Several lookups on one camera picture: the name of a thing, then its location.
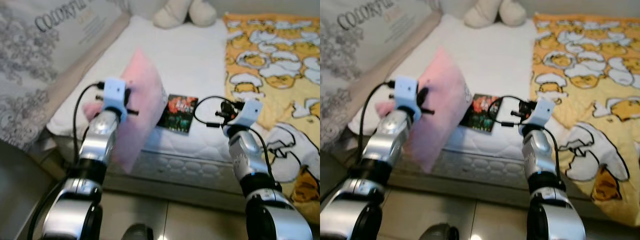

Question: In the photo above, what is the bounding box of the pink pillow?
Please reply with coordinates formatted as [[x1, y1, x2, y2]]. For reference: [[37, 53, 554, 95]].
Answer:
[[81, 47, 169, 174], [374, 46, 474, 174]]

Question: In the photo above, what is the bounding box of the yellow cartoon egg blanket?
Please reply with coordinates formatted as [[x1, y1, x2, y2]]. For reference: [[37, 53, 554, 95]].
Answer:
[[531, 13, 640, 229], [222, 13, 321, 224]]

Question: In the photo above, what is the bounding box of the dark red-green printed book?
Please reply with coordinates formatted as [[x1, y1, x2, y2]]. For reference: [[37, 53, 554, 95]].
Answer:
[[458, 92, 501, 134], [156, 93, 200, 135]]

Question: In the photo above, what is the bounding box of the white quilted mattress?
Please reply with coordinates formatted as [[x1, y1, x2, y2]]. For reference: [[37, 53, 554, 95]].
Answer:
[[350, 14, 571, 193], [46, 14, 271, 193]]

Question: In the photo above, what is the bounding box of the grey floral printed pillow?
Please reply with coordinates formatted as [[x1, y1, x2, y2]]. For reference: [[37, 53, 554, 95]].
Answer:
[[320, 0, 437, 149], [0, 0, 127, 152]]

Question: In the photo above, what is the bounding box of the beige bed base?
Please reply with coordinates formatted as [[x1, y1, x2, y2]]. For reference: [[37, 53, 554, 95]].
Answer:
[[345, 145, 536, 213], [50, 145, 251, 213]]

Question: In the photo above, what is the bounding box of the grey left robot leg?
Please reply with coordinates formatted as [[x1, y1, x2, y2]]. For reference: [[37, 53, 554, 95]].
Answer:
[[121, 223, 155, 240], [418, 223, 459, 240]]

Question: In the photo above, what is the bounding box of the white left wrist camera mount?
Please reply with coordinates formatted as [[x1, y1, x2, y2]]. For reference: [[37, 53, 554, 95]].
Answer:
[[101, 77, 127, 123], [394, 75, 420, 120]]

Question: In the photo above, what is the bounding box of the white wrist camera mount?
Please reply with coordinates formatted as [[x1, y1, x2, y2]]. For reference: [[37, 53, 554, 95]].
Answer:
[[394, 75, 420, 120], [226, 100, 264, 136], [520, 97, 556, 133], [101, 77, 127, 123]]

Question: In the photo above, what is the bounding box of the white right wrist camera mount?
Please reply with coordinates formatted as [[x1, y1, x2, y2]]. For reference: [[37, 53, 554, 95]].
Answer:
[[226, 100, 264, 136], [520, 97, 556, 133]]

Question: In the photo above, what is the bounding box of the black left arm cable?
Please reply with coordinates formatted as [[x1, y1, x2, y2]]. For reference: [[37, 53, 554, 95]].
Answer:
[[72, 81, 107, 168], [364, 79, 399, 151]]

